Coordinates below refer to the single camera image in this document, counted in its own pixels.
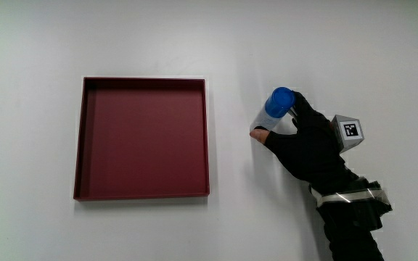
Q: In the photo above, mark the person's right hand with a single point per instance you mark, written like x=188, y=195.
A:
x=308, y=152

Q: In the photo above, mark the white desk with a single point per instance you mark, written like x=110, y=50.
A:
x=31, y=54

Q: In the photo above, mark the dark red square tray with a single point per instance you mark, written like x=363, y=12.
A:
x=147, y=145

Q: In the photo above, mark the person's right forearm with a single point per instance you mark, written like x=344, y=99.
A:
x=350, y=221

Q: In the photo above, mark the blue capped glue stick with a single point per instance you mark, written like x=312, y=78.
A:
x=272, y=107

